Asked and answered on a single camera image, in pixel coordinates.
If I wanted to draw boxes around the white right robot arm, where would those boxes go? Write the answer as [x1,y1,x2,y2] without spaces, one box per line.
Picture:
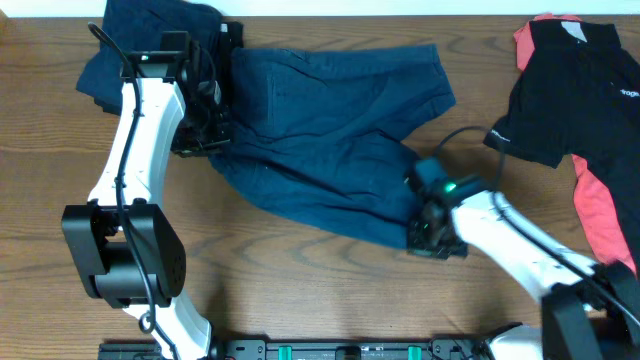
[405,157,639,360]

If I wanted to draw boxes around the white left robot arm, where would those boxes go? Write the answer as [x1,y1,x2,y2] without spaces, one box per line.
[61,23,230,359]

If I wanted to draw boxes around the folded dark navy garment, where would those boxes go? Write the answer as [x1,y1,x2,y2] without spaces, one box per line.
[76,0,244,115]

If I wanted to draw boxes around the blue shorts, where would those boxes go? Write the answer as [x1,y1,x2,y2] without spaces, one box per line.
[210,45,456,249]

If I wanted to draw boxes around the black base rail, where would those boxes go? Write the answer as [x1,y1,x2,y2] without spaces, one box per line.
[97,337,494,360]

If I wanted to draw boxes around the black and coral t-shirt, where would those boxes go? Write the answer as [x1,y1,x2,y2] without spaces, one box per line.
[484,17,639,272]

